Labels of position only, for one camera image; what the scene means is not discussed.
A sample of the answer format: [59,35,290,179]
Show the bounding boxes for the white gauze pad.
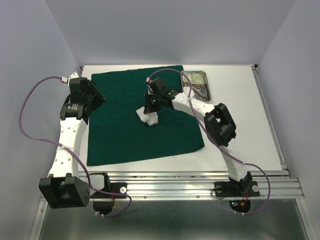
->
[136,106,149,123]
[147,112,158,126]

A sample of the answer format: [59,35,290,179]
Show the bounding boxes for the stainless steel tray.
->
[181,70,212,103]

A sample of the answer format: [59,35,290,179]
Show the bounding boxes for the green surgical drape cloth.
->
[87,65,205,167]

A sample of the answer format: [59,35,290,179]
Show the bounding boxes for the clear bag of swabs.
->
[185,71,205,85]

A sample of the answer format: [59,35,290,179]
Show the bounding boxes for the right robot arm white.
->
[144,77,252,195]

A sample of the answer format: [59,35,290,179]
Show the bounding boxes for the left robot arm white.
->
[39,77,106,209]

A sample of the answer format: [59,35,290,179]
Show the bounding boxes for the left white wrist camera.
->
[68,71,81,80]

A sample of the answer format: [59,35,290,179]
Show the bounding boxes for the aluminium frame rail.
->
[39,171,306,202]

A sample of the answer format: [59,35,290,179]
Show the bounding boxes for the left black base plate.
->
[89,182,128,200]

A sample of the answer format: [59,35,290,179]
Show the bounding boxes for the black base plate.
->
[213,181,260,198]
[89,182,128,200]

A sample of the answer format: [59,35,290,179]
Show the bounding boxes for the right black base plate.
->
[213,181,260,198]

